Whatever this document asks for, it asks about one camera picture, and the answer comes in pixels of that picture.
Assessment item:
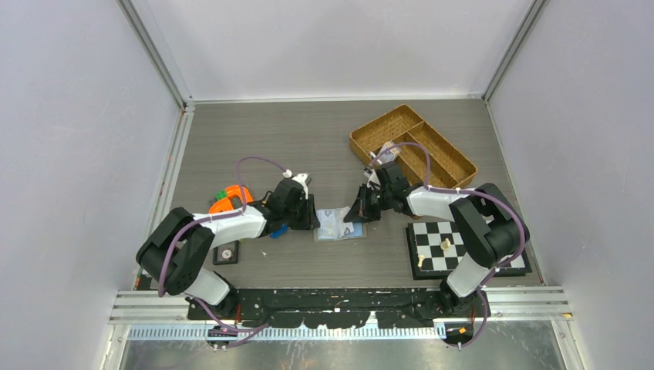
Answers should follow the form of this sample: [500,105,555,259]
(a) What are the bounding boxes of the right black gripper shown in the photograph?
[345,183,393,224]

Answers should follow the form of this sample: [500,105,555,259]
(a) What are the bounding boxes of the white printed credit card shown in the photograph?
[316,209,341,241]

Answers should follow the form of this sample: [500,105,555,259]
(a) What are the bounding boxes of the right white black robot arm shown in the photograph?
[343,162,530,317]

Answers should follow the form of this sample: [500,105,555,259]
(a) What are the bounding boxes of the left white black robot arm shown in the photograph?
[136,173,319,319]

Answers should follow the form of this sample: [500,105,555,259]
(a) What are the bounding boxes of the blue yellow toy car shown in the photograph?
[270,225,288,239]

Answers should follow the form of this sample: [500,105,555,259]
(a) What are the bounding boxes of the black white chessboard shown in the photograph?
[405,220,532,281]

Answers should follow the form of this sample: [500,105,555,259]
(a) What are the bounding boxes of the orange tape dispenser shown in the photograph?
[208,185,253,214]

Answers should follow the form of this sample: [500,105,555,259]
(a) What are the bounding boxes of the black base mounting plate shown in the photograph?
[187,288,489,329]

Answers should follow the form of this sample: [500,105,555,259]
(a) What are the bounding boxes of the small black square box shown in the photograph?
[212,240,241,266]

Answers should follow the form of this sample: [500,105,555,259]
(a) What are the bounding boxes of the woven wicker divided tray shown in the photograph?
[349,105,478,189]

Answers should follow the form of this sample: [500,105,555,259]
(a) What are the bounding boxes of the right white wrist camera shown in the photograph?
[364,167,380,189]

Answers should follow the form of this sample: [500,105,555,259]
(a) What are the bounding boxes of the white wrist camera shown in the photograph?
[364,167,380,189]
[282,169,312,199]

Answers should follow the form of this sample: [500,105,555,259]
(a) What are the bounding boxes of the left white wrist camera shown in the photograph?
[282,169,312,199]

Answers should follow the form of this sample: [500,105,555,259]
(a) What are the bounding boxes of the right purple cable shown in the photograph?
[367,142,528,351]

